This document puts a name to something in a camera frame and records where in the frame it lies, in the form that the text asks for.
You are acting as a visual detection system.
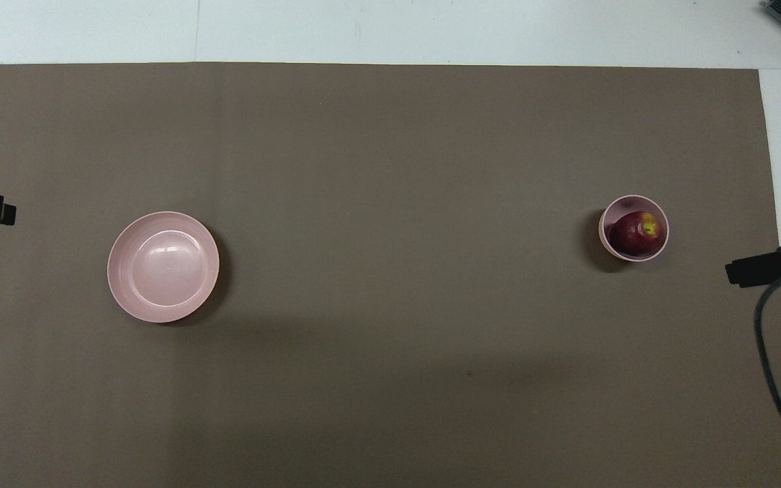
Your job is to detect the pink plate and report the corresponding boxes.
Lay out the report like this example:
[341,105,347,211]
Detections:
[106,211,220,324]

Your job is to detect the red apple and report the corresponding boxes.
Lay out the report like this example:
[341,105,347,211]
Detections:
[609,211,666,257]

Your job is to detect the pink bowl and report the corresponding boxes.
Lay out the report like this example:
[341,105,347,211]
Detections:
[598,195,670,262]

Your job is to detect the brown table mat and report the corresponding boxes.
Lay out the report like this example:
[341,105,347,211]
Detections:
[0,62,781,488]

